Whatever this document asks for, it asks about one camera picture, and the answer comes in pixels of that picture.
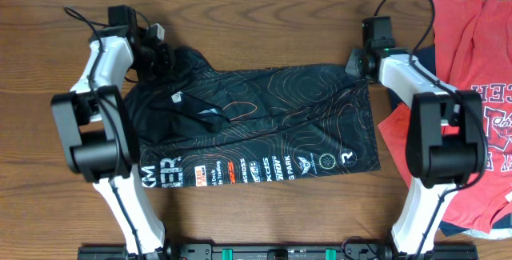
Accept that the black orange patterned jersey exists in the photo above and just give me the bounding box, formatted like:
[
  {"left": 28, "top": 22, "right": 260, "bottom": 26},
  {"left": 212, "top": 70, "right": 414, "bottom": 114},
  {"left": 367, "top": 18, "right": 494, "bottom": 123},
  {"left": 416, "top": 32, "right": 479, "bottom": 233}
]
[{"left": 124, "top": 48, "right": 380, "bottom": 188}]

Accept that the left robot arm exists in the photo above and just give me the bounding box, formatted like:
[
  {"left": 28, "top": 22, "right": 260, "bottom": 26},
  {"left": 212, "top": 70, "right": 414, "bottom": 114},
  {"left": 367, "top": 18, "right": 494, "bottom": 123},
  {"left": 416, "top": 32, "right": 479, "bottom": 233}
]
[{"left": 50, "top": 6, "right": 180, "bottom": 259}]

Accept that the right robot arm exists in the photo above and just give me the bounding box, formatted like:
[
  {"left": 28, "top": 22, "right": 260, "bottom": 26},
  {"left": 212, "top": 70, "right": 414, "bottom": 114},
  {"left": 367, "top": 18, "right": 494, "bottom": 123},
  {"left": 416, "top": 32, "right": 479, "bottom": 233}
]
[{"left": 346, "top": 16, "right": 487, "bottom": 259}]

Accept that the navy blue garment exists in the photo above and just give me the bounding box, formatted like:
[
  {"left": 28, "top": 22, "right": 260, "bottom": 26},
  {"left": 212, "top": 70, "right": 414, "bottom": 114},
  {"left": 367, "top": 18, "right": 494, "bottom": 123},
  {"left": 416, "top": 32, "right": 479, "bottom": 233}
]
[{"left": 387, "top": 44, "right": 512, "bottom": 238}]

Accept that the red t-shirt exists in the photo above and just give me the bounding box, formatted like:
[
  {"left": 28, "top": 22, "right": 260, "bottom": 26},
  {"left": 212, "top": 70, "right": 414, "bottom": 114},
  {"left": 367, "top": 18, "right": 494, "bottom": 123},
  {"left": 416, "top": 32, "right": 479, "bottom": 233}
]
[{"left": 374, "top": 0, "right": 511, "bottom": 236}]

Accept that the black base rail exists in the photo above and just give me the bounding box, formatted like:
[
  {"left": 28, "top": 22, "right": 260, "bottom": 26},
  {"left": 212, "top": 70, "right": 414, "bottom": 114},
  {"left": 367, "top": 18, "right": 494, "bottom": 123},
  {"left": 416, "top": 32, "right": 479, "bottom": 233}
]
[{"left": 77, "top": 242, "right": 479, "bottom": 260}]

